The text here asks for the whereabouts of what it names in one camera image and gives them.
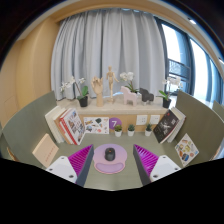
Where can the white sticker sheet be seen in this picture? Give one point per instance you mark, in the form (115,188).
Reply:
(96,125)

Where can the white books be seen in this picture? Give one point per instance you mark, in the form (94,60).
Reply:
(179,121)
(51,121)

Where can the grey curtain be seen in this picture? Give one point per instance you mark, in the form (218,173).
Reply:
(106,43)

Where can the white orchid in black pot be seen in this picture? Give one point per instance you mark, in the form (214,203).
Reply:
(166,102)
(83,101)
(128,76)

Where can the colourful sticker sheet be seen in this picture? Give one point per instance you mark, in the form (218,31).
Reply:
(186,150)

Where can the beige card board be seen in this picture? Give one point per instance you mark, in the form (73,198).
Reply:
(46,150)

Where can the dark framed window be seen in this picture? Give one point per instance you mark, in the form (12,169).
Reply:
(180,56)

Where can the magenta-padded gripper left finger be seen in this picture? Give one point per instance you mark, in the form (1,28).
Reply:
(80,160)

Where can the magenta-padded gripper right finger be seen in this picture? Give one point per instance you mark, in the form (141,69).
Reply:
(147,159)

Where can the green desk partition panel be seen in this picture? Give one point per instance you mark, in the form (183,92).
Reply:
(203,123)
(23,126)

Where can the black computer mouse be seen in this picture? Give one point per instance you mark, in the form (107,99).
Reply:
(109,154)

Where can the small succulent in white pot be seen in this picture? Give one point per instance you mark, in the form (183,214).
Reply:
(118,133)
(148,132)
(131,133)

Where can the wooden desk back ledge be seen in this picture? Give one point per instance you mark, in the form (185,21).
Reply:
(113,109)

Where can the white wall socket plate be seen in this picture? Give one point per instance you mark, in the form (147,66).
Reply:
(154,119)
(141,120)

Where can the black horse figure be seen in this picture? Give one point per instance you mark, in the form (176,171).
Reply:
(146,95)

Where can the wooden mannequin figure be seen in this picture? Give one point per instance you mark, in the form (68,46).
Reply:
(111,81)

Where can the purple round number sign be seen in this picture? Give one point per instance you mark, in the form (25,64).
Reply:
(115,122)

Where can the black book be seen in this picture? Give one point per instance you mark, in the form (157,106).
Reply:
(166,126)

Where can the purple mouse pad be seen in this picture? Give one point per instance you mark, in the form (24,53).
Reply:
(110,166)

